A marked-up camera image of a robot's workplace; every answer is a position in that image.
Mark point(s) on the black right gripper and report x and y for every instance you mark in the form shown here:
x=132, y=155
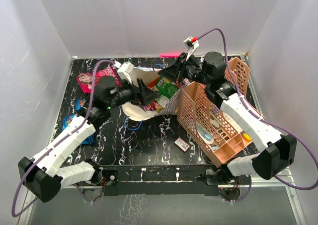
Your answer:
x=178, y=69

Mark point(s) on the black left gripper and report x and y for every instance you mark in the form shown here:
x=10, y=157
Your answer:
x=140, y=95

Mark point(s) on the pink snack bag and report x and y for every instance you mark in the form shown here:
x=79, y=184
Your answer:
x=85, y=79

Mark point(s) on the blue candy bar wrapper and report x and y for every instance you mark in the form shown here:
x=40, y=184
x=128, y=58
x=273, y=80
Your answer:
x=79, y=104

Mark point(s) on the checkered paper bag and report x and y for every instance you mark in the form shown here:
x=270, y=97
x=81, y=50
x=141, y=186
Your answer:
x=170, y=106

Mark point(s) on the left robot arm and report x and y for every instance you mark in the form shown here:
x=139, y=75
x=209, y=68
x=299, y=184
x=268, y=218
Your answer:
x=43, y=174

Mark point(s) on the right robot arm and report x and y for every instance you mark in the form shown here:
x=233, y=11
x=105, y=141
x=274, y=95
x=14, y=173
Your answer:
x=276, y=150

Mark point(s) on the orange snack packet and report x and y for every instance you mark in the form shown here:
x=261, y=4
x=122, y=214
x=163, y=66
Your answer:
x=153, y=83

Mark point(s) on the purple berries candy packet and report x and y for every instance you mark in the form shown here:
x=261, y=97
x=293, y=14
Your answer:
x=154, y=106

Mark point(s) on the green snack packet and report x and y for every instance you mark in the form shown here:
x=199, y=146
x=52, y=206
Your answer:
x=166, y=87

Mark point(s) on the blue tape dispenser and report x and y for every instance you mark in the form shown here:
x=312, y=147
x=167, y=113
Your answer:
x=205, y=135

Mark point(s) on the pink mesh file organizer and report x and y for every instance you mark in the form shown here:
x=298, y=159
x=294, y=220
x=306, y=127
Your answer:
x=194, y=107

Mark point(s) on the yellow object in organizer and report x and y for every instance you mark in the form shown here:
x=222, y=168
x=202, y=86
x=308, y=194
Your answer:
x=246, y=137

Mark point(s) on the small red white box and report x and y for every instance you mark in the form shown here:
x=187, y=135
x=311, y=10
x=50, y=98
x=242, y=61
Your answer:
x=182, y=144

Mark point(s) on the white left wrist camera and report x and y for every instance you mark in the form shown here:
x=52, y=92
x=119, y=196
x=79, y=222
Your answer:
x=126, y=72

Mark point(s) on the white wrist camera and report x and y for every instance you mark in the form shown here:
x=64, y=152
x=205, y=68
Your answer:
x=126, y=72
x=192, y=44

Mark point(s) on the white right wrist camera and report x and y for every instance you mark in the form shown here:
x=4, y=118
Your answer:
x=192, y=44

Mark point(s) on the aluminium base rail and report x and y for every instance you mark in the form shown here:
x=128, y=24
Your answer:
x=170, y=196

